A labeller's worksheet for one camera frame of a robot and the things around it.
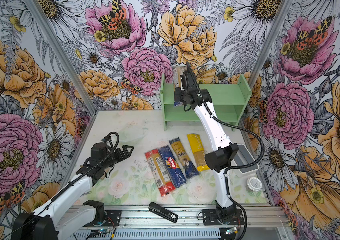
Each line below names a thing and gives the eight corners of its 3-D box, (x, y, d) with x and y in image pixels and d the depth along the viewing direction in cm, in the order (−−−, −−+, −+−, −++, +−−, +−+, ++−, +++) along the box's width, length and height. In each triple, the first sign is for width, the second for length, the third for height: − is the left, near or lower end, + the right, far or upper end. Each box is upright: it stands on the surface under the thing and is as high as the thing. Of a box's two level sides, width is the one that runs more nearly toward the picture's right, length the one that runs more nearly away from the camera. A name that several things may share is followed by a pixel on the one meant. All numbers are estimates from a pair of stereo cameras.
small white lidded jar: (245, 193, 83) (250, 189, 78) (241, 181, 88) (246, 176, 82) (258, 193, 83) (264, 189, 78) (254, 181, 88) (259, 176, 82)
